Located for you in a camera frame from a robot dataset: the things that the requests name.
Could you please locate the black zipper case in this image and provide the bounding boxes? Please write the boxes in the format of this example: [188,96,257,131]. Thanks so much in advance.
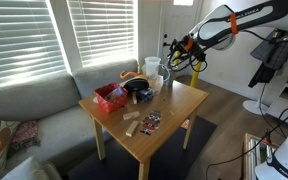
[122,76,151,95]

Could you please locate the clear packet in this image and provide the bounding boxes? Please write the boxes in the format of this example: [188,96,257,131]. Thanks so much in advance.
[105,87,125,101]

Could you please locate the white round floor stand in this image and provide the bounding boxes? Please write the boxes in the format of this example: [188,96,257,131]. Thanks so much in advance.
[242,83,269,116]

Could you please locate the red dotted basket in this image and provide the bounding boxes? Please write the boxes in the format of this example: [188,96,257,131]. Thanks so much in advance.
[93,82,129,113]

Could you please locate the narrow white window blind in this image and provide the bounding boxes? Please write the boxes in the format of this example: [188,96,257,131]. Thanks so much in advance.
[67,0,138,67]

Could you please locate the black floor cables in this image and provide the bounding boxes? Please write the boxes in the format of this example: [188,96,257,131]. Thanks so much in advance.
[205,101,288,180]

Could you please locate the dark hanging jacket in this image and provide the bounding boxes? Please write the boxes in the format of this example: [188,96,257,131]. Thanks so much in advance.
[248,29,288,89]

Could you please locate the flat wooden block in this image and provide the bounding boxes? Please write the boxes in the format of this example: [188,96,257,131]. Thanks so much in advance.
[122,110,141,121]

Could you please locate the grey fabric sofa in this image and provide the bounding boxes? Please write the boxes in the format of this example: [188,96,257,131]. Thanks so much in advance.
[0,59,140,180]

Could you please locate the black door handle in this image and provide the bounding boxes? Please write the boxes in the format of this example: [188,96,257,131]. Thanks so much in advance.
[162,33,172,48]

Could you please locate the clear glass jar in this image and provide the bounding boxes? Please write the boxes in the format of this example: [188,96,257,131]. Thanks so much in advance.
[163,65,178,87]

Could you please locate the dark blue rug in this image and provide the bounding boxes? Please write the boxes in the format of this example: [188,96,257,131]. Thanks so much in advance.
[67,115,218,180]

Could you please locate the tall yellow stanchion post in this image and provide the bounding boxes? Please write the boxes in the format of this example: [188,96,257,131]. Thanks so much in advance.
[189,60,205,88]

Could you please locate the red floral cloth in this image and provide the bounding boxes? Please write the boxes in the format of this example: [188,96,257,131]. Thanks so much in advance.
[10,120,41,154]

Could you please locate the pale grey cushion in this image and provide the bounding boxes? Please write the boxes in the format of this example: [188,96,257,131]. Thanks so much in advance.
[2,156,64,180]

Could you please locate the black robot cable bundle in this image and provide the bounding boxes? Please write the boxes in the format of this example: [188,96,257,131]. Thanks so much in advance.
[168,39,209,73]

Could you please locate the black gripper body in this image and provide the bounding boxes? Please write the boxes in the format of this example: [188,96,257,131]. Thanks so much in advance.
[170,34,207,64]

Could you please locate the light wooden table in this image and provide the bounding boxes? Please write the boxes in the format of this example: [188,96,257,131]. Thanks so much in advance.
[78,74,210,180]

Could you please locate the short yellow stanchion post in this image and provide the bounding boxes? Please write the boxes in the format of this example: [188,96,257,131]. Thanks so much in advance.
[173,49,182,67]

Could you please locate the small orange floor object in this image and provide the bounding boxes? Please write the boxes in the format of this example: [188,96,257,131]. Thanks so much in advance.
[180,119,190,130]

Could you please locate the clear plastic pitcher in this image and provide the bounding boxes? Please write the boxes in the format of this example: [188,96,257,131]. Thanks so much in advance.
[144,55,162,80]

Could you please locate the wooden crate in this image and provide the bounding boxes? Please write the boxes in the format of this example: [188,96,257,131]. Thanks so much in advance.
[243,132,280,180]

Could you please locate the long wooden block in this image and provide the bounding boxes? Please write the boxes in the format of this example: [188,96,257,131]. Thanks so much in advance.
[125,120,140,138]

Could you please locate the wide white window blind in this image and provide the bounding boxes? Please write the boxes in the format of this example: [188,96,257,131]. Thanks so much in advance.
[0,0,67,90]

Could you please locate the orange plush toy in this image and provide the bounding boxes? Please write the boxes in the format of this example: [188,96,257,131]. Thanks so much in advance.
[119,64,142,80]

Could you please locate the dark blue purple box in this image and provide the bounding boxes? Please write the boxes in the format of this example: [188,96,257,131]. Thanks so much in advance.
[137,88,155,103]

